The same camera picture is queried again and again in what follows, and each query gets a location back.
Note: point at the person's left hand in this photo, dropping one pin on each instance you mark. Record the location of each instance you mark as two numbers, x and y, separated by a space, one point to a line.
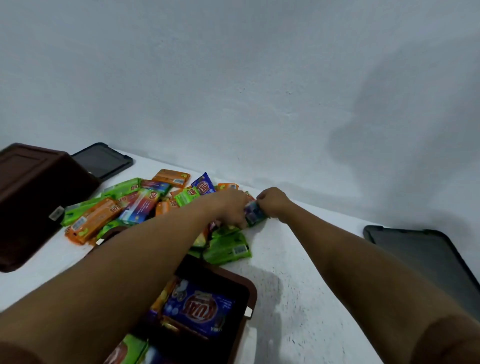
228 208

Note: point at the person's right hand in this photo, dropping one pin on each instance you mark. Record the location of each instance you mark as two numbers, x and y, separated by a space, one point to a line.
275 202

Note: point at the multicoloured snack packet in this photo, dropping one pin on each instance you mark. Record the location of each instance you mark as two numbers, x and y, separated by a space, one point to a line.
255 214

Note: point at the blue snack packet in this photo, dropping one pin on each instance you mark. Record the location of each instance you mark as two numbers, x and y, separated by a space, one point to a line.
198 307

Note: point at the orange snack packet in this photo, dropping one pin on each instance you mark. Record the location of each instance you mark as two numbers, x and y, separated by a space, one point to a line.
167 294

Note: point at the pile of colourful snacks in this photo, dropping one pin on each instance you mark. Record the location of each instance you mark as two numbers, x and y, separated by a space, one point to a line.
93 219

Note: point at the dark grey lid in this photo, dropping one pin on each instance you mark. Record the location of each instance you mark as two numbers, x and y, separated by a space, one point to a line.
101 159
431 258

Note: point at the person's right forearm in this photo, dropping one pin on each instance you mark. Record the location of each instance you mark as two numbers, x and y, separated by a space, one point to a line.
375 285

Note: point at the person's left forearm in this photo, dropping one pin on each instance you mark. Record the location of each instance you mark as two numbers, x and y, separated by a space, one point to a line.
112 277

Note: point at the brown sleeve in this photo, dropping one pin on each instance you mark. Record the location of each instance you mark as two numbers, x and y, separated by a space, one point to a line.
15 354

